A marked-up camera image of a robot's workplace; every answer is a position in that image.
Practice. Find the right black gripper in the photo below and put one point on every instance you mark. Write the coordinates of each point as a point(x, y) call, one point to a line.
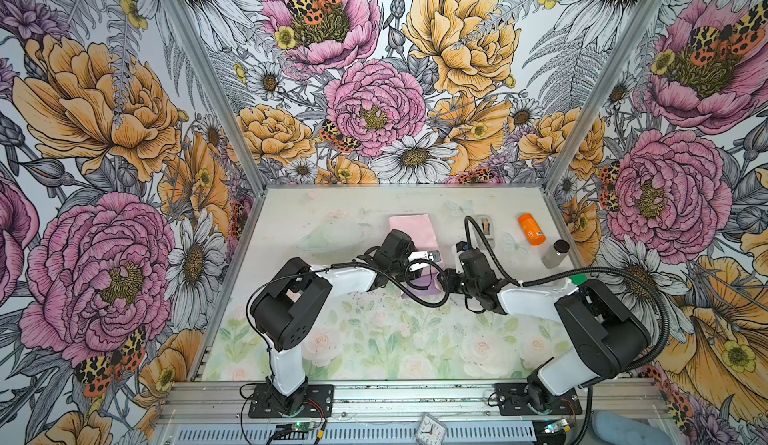
point(451, 274)

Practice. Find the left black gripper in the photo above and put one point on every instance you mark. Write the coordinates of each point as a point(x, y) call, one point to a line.
point(399, 277)

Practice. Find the purple wrapping paper sheet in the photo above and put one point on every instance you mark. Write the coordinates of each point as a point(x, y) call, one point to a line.
point(420, 229)

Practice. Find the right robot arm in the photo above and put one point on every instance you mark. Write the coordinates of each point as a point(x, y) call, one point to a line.
point(604, 336)

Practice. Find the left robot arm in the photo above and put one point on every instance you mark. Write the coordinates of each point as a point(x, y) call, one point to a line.
point(285, 310)

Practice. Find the grey tape dispenser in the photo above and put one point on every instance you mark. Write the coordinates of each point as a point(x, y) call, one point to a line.
point(486, 225)

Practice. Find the orange bottle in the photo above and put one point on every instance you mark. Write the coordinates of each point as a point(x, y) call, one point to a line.
point(531, 229)

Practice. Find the clear bottle black cap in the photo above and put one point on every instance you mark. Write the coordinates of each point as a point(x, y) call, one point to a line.
point(556, 254)

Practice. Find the white bottle green cap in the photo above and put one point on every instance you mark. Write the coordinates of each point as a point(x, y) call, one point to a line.
point(578, 279)

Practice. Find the small white clock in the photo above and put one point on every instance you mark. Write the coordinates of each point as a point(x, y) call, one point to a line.
point(430, 431)

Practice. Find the blue grey cloth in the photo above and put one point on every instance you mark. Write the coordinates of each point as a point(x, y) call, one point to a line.
point(618, 430)

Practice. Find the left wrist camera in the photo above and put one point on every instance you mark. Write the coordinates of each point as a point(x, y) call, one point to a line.
point(399, 250)

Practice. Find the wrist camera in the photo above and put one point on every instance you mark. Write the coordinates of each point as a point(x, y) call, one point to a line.
point(471, 262)
point(399, 250)

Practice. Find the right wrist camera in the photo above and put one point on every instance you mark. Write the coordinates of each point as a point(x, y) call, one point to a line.
point(471, 262)

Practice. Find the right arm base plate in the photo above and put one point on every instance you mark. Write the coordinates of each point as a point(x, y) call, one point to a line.
point(523, 399)

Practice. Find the aluminium front rail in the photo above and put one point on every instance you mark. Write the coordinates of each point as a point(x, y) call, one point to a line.
point(399, 401)

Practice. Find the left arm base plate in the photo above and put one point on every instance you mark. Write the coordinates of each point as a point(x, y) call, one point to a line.
point(308, 401)

